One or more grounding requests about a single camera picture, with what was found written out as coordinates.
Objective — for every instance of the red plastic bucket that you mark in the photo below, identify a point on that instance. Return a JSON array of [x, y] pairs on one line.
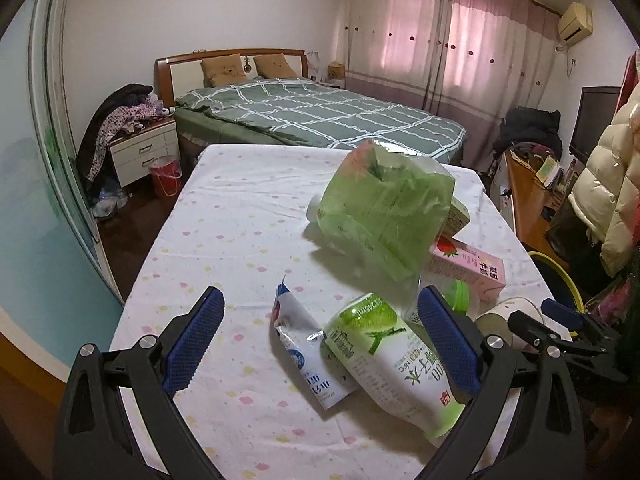
[[165, 175]]

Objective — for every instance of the yellow rimmed blue bin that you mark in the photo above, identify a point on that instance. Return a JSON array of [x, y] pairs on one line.
[[565, 285]]

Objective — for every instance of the wooden bed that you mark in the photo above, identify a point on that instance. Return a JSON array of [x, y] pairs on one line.
[[185, 67]]

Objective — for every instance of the blue and white sachet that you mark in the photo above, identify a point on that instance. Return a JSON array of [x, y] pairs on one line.
[[300, 340]]

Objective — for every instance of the green plaid quilt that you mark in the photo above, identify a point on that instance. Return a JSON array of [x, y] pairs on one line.
[[325, 110]]

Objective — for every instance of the cream puffer jacket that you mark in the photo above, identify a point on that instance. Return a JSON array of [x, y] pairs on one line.
[[610, 175]]

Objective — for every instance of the white paper cup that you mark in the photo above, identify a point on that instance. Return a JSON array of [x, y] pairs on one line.
[[500, 320]]

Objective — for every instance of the long wooden cabinet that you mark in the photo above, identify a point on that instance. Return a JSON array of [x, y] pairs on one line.
[[530, 200]]

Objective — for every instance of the clear plastic bag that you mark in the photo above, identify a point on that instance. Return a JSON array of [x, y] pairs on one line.
[[107, 202]]

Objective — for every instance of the clear cup with green lid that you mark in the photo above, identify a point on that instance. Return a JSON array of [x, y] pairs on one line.
[[462, 295]]

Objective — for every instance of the yellow woven basket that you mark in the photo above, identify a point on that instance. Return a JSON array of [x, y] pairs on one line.
[[336, 71]]

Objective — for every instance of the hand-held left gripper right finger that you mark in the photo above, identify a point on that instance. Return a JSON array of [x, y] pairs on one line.
[[447, 340]]

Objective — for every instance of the green plastic refill pouch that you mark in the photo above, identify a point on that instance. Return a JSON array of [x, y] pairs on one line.
[[385, 210]]

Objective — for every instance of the green and white bottle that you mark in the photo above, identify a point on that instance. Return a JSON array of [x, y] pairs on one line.
[[385, 360]]

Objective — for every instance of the pile of clothes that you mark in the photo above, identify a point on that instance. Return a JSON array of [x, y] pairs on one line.
[[110, 120]]

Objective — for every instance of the black television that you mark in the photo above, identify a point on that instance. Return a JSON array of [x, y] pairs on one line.
[[595, 125]]

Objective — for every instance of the white wooden nightstand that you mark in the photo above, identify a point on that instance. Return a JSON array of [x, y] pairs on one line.
[[145, 147]]

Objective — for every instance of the red dotted cloth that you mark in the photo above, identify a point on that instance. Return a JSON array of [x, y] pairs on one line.
[[634, 80]]

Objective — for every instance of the brown pillow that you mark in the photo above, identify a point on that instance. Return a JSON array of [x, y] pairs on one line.
[[275, 66], [222, 71]]

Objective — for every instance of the cream drink carton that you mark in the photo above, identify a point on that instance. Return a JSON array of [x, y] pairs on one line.
[[457, 220]]

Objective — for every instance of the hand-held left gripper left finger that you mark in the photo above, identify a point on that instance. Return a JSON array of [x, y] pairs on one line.
[[195, 340]]

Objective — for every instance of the cream air conditioner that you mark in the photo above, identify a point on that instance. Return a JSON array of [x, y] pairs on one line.
[[575, 22]]

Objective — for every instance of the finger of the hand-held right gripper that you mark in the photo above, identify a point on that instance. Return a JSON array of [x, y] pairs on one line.
[[560, 315], [530, 330]]

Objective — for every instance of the pink floral cloth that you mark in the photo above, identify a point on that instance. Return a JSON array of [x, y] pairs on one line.
[[617, 302]]

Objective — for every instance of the pink strawberry milk carton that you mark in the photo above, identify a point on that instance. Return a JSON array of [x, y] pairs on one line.
[[465, 265]]

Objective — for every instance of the sliding glass wardrobe door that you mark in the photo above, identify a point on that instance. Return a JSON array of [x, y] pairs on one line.
[[40, 185]]

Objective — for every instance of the green book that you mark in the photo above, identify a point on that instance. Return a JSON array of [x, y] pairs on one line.
[[547, 171]]

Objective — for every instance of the white bedside lamp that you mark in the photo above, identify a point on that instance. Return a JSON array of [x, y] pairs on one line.
[[314, 65]]

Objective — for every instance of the pink and white curtain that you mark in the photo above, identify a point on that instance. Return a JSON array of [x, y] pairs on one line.
[[425, 35]]

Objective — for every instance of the dark clothes heap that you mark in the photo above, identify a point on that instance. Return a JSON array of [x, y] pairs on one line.
[[530, 127]]

